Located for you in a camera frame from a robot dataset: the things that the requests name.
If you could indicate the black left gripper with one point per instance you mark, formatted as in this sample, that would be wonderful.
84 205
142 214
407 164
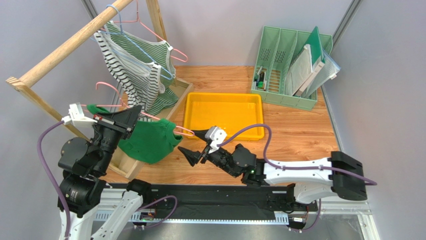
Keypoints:
123 121

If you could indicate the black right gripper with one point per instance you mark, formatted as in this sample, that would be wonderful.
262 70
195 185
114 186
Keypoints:
203 155

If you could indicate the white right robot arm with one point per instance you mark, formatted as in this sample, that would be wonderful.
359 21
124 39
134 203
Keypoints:
337 175

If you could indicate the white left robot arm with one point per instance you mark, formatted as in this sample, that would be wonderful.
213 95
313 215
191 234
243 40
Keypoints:
84 162

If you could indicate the black white striped tank top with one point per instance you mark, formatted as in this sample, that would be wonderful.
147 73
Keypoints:
141 82

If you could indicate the green white striped tank top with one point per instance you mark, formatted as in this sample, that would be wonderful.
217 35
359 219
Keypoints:
143 69

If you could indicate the yellow plastic tray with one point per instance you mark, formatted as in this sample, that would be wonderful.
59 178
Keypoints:
229 111

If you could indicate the white pen in organizer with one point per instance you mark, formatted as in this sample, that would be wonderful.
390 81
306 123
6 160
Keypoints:
257 75

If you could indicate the green plastic file organizer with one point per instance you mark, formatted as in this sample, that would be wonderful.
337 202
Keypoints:
277 48

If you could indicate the white mesh document pouch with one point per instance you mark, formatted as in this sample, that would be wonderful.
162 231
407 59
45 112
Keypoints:
299 71

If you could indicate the green cover book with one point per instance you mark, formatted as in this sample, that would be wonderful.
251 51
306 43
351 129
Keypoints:
318 60

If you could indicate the clear mesh zip pouch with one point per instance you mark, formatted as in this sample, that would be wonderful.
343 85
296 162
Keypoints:
328 72

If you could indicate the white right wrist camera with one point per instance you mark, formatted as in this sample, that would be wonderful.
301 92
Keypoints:
215 136

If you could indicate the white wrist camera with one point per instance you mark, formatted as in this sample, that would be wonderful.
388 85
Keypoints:
215 136
77 118

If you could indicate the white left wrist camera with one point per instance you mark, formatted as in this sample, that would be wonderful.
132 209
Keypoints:
77 118

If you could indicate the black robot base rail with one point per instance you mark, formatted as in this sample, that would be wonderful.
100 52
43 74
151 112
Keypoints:
233 202

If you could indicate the blue wire hanger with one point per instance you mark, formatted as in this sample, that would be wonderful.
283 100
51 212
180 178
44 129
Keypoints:
145 51

